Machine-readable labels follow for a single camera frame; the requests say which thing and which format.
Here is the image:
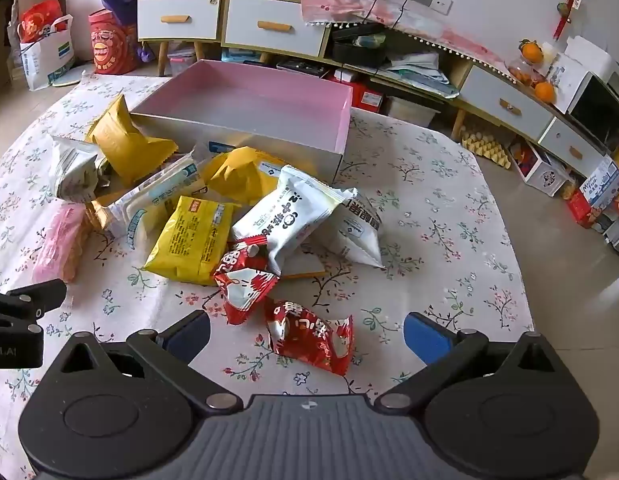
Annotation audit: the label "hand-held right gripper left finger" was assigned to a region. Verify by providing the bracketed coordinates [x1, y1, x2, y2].
[49, 310, 245, 416]

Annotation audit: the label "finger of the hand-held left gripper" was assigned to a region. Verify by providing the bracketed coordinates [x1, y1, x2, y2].
[0, 280, 68, 321]
[0, 310, 43, 334]

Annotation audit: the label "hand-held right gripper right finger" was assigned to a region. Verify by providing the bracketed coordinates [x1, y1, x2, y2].
[373, 311, 566, 415]

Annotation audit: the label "pink snack packet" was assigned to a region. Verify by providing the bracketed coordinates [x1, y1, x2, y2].
[32, 203, 90, 284]

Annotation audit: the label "red white-heart snack packet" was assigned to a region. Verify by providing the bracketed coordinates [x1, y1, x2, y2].
[213, 266, 281, 326]

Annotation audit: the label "small red snack packet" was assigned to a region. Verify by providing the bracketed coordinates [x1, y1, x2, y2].
[216, 235, 270, 274]

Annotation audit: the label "bright yellow snack packet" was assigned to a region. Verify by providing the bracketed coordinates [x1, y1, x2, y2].
[143, 195, 243, 287]

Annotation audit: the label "large red snack packet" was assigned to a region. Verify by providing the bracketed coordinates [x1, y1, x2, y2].
[264, 299, 356, 377]

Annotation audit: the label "white black-print snack packet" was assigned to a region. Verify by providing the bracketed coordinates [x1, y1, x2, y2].
[333, 187, 386, 269]
[232, 165, 358, 277]

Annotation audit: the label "white grey snack packet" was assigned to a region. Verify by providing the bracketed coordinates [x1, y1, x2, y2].
[49, 135, 108, 204]

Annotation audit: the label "white light-blue snack packet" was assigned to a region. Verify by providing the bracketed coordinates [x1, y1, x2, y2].
[106, 152, 206, 251]

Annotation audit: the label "mustard yellow snack packet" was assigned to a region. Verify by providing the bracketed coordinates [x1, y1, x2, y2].
[202, 146, 281, 206]
[86, 94, 179, 186]

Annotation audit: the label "pink cardboard box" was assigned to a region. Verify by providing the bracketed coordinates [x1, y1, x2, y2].
[130, 59, 353, 186]

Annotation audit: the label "floral tablecloth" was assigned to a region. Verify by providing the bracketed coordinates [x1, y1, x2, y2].
[0, 72, 536, 480]

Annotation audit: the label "yellow egg tray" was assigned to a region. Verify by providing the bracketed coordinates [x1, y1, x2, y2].
[459, 125, 513, 169]

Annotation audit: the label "white printed cardboard box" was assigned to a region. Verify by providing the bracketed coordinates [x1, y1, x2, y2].
[509, 137, 573, 197]

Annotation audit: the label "colourful printed boxes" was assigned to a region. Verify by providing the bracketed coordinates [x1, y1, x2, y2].
[569, 155, 619, 247]

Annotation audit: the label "clear plastic storage box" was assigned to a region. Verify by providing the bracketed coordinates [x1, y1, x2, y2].
[384, 95, 438, 129]

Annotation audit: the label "white shopping bag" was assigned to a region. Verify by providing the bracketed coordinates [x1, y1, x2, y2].
[19, 14, 76, 92]

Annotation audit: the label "long wooden drawer cabinet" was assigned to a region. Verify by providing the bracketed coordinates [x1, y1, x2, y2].
[222, 0, 619, 177]

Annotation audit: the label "red cardboard box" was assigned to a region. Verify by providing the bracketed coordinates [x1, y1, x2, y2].
[327, 72, 386, 112]

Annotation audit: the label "pile of folded cloths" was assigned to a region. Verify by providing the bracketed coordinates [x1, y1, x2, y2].
[384, 52, 461, 99]

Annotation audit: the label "red patterned bag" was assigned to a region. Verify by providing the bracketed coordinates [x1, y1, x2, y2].
[88, 9, 140, 76]

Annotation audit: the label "pink-lid plastic box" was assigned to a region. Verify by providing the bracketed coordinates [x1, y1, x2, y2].
[166, 45, 198, 79]

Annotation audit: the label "red gift bag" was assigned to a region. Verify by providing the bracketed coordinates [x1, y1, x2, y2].
[16, 0, 65, 44]

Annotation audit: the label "clear jar of oranges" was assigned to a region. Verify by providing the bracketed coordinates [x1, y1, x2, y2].
[507, 57, 546, 87]

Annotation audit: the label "blue-lid plastic box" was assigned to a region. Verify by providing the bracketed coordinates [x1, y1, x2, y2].
[222, 49, 270, 66]

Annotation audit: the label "white microwave oven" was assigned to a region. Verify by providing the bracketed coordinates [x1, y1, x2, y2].
[564, 70, 619, 152]

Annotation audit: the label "black bag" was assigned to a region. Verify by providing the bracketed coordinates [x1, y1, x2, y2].
[332, 22, 391, 69]

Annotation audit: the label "tall wooden shelf cabinet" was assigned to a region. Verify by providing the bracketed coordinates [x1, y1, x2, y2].
[136, 0, 229, 79]

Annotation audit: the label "white foam box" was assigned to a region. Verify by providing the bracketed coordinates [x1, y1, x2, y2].
[549, 35, 616, 111]

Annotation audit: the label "pink floral cloth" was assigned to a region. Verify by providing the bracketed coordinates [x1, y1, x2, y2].
[300, 0, 511, 74]

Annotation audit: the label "plastic box orange handle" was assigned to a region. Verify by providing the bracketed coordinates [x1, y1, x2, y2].
[276, 57, 323, 79]

